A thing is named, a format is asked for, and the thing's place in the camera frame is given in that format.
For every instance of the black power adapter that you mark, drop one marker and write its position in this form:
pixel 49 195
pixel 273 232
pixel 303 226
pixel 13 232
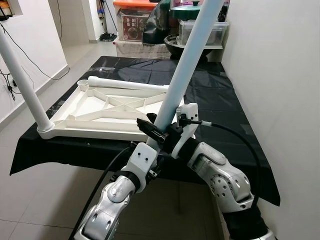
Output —
pixel 11 89

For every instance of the white plastic children table top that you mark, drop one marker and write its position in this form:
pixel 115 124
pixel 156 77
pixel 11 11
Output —
pixel 100 130

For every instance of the black round bowl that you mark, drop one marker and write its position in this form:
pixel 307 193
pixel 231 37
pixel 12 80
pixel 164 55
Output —
pixel 175 47

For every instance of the green round lid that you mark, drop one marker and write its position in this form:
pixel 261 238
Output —
pixel 185 11

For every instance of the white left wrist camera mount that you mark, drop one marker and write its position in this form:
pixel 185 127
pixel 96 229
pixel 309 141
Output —
pixel 142 160

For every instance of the black head mop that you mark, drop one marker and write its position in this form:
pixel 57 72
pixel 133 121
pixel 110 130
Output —
pixel 107 36

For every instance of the black tablecloth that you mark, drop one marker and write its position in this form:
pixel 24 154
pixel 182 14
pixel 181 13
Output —
pixel 215 90

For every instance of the clear plastic storage box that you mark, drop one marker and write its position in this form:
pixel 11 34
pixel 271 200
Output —
pixel 217 32

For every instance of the orange lid storage box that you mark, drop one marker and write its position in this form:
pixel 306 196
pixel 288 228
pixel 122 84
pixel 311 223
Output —
pixel 131 25

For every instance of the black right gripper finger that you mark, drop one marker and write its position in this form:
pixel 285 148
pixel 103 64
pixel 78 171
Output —
pixel 151 132
pixel 151 117

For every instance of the beige patterned box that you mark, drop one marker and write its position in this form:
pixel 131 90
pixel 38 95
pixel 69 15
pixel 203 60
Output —
pixel 140 48

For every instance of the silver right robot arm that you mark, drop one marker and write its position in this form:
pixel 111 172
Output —
pixel 225 175

